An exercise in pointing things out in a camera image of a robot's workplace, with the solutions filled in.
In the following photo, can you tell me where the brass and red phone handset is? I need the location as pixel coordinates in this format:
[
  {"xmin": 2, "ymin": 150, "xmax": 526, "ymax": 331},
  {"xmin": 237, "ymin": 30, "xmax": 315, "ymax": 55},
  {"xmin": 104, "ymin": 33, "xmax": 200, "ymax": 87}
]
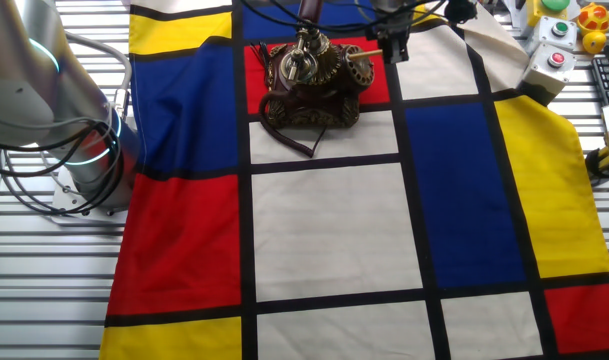
[{"xmin": 278, "ymin": 0, "xmax": 331, "ymax": 85}]

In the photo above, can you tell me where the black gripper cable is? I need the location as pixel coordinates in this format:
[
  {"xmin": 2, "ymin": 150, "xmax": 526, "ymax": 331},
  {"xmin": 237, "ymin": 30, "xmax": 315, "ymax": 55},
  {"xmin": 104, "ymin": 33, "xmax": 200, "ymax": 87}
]
[{"xmin": 241, "ymin": 0, "xmax": 450, "ymax": 34}]

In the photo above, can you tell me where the yellow and black clamp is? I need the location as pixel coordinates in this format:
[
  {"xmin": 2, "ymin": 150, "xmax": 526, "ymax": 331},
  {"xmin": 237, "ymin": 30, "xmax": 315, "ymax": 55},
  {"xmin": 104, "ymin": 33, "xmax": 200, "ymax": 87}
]
[{"xmin": 585, "ymin": 145, "xmax": 609, "ymax": 180}]

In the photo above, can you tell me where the grey box with green button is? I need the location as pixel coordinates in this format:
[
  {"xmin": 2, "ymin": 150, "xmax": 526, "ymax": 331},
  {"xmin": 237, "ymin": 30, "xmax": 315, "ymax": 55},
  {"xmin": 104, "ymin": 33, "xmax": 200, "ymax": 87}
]
[{"xmin": 531, "ymin": 15, "xmax": 579, "ymax": 51}]

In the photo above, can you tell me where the wrist camera with silver bracket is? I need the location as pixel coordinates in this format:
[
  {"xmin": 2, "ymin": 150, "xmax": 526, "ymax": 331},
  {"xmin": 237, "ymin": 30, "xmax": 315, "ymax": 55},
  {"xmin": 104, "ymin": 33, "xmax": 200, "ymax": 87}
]
[{"xmin": 442, "ymin": 0, "xmax": 479, "ymax": 26}]

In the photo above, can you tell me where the dark coiled phone cord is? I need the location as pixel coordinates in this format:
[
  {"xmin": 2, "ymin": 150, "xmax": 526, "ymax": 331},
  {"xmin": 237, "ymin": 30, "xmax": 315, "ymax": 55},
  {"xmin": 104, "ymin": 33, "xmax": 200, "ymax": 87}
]
[{"xmin": 257, "ymin": 89, "xmax": 330, "ymax": 159}]

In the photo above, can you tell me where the short wooden stick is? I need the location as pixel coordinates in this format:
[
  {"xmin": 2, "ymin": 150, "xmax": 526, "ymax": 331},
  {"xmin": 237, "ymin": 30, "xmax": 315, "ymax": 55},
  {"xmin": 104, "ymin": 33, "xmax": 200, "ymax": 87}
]
[{"xmin": 346, "ymin": 48, "xmax": 385, "ymax": 63}]

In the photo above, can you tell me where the antique rotary phone base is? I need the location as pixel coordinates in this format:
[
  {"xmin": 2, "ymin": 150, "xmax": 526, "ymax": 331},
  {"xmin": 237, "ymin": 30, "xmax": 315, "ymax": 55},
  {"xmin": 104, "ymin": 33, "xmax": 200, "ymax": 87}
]
[{"xmin": 262, "ymin": 42, "xmax": 376, "ymax": 130}]

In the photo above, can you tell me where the black looped cable bundle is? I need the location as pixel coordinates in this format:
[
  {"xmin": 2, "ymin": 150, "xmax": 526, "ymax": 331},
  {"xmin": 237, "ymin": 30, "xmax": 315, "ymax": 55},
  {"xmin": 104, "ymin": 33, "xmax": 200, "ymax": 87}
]
[{"xmin": 0, "ymin": 119, "xmax": 128, "ymax": 220}]

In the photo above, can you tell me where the black phone line cable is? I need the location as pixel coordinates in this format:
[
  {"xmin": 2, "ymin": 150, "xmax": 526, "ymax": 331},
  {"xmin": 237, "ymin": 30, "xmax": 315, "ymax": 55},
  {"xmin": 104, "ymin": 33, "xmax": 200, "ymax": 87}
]
[{"xmin": 251, "ymin": 42, "xmax": 271, "ymax": 69}]

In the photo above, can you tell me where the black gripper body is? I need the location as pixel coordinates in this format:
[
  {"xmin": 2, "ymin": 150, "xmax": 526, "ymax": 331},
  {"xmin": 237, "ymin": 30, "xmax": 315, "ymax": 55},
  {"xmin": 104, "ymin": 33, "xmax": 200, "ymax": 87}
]
[{"xmin": 365, "ymin": 10, "xmax": 414, "ymax": 42}]

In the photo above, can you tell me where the yellow box with green button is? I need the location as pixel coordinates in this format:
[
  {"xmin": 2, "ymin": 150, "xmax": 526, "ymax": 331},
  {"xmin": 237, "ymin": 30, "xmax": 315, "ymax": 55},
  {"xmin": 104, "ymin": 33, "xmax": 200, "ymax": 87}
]
[{"xmin": 526, "ymin": 0, "xmax": 571, "ymax": 27}]

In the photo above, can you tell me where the colour block tablecloth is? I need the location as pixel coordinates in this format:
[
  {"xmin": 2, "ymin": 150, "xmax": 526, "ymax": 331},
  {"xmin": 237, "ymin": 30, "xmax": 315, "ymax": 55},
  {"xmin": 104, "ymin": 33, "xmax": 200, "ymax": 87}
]
[{"xmin": 98, "ymin": 0, "xmax": 609, "ymax": 360}]

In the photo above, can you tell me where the grey box with red button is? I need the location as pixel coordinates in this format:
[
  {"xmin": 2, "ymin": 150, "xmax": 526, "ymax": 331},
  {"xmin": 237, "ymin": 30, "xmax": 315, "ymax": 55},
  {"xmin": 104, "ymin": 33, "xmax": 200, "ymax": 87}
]
[{"xmin": 516, "ymin": 42, "xmax": 578, "ymax": 107}]

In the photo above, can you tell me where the orange and yellow toy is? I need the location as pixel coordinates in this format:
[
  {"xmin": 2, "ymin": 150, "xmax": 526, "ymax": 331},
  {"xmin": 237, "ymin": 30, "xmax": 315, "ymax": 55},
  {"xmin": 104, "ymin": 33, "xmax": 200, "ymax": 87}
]
[{"xmin": 577, "ymin": 2, "xmax": 609, "ymax": 36}]

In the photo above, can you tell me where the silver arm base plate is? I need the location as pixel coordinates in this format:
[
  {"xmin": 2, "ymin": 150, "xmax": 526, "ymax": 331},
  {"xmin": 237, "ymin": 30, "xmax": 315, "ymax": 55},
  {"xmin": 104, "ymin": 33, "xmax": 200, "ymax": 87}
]
[{"xmin": 48, "ymin": 162, "xmax": 131, "ymax": 226}]

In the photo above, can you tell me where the grey robot power cable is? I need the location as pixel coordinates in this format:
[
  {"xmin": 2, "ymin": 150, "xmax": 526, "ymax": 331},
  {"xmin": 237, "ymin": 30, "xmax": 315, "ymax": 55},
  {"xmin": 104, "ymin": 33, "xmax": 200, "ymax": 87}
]
[{"xmin": 63, "ymin": 32, "xmax": 135, "ymax": 121}]

